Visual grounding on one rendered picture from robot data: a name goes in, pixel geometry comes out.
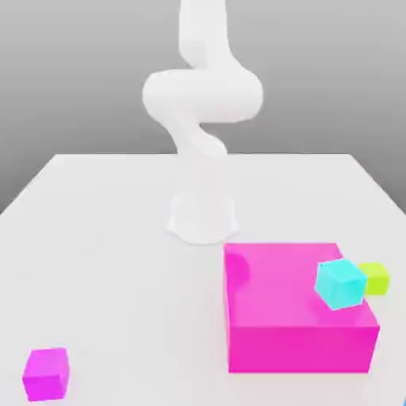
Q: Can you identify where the small cyan cube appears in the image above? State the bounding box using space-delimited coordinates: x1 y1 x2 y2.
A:
313 258 369 312

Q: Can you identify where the small lime green cube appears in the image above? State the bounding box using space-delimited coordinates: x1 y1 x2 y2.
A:
358 262 391 297

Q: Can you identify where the small magenta cube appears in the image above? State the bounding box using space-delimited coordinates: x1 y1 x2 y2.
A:
21 347 71 403

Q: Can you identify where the large pink box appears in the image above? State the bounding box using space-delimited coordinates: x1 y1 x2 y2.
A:
223 242 381 374

